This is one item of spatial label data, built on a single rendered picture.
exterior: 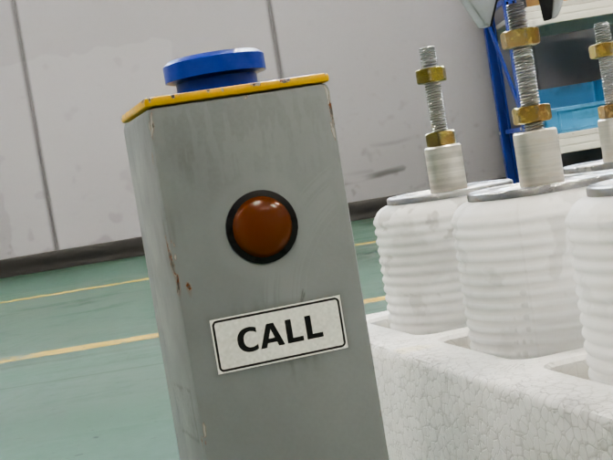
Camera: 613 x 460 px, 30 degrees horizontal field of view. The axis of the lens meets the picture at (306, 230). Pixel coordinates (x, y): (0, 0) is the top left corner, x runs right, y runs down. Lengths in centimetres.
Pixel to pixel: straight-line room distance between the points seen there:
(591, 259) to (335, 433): 12
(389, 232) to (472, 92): 490
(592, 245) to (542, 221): 9
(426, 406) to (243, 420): 17
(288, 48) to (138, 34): 72
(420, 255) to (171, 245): 26
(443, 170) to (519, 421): 24
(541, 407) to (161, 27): 517
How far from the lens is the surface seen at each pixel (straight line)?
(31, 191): 565
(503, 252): 55
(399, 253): 66
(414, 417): 59
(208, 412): 42
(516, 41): 58
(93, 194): 559
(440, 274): 65
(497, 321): 55
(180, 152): 41
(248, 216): 41
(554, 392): 46
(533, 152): 57
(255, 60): 44
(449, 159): 68
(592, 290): 46
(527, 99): 58
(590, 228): 45
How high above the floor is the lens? 28
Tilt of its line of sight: 3 degrees down
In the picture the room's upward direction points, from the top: 9 degrees counter-clockwise
